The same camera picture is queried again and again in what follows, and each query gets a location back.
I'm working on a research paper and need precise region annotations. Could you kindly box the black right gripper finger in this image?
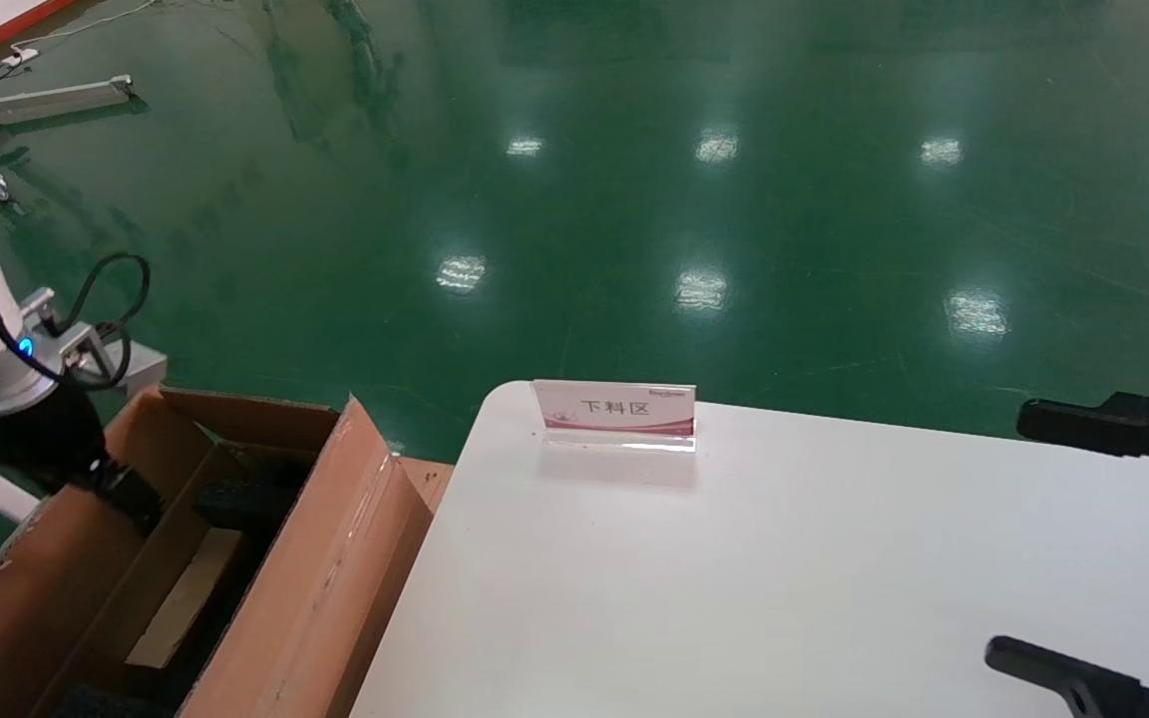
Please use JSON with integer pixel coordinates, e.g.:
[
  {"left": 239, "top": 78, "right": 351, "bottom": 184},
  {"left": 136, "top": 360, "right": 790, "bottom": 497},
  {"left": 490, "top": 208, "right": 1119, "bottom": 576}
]
[
  {"left": 983, "top": 636, "right": 1149, "bottom": 718},
  {"left": 1018, "top": 392, "right": 1149, "bottom": 500}
]

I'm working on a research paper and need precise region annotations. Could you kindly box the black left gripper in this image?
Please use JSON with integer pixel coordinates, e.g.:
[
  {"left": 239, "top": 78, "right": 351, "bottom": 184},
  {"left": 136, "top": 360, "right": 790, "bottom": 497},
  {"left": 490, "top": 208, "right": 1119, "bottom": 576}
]
[{"left": 0, "top": 384, "right": 165, "bottom": 535}]

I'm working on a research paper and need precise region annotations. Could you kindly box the small cardboard box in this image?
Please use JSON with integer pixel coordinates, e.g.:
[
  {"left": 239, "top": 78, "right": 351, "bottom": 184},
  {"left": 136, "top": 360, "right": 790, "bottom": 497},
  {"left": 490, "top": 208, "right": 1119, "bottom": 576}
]
[{"left": 124, "top": 527, "right": 248, "bottom": 670}]

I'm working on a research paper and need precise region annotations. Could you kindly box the large cardboard box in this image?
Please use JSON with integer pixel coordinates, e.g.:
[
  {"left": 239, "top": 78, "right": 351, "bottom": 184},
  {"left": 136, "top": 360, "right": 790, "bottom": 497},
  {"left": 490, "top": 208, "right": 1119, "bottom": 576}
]
[{"left": 0, "top": 384, "right": 454, "bottom": 718}]

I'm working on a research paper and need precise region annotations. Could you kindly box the dark foam block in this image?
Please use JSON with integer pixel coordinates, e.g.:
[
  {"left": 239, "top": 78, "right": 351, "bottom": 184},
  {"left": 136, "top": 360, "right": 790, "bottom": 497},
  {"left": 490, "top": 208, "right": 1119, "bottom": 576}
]
[
  {"left": 193, "top": 451, "right": 316, "bottom": 544},
  {"left": 51, "top": 683, "right": 179, "bottom": 718}
]

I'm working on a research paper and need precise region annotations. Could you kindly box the red and white board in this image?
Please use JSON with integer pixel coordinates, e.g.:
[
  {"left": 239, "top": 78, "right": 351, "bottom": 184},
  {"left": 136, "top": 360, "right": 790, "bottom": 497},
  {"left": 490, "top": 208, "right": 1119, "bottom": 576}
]
[{"left": 0, "top": 0, "right": 82, "bottom": 61}]

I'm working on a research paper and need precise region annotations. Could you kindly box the acrylic table sign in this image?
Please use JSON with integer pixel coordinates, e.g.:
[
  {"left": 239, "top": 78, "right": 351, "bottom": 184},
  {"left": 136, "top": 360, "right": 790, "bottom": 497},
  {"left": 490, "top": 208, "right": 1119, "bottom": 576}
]
[{"left": 532, "top": 379, "right": 697, "bottom": 455}]

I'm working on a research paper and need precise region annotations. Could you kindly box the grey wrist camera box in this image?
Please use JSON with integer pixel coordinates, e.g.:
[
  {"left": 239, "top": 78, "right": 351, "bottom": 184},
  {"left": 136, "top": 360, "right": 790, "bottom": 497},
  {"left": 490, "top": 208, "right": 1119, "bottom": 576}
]
[{"left": 21, "top": 287, "right": 169, "bottom": 396}]

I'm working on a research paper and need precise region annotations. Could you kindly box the long grey floor rail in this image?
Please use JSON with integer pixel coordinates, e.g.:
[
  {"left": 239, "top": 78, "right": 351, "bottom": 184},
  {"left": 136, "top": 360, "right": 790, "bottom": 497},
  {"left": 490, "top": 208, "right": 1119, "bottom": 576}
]
[{"left": 0, "top": 75, "right": 137, "bottom": 127}]

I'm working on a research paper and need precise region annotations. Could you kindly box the white power cord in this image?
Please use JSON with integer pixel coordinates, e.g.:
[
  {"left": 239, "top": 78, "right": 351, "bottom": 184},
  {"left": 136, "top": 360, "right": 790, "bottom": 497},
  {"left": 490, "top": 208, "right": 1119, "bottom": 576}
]
[{"left": 31, "top": 0, "right": 163, "bottom": 51}]

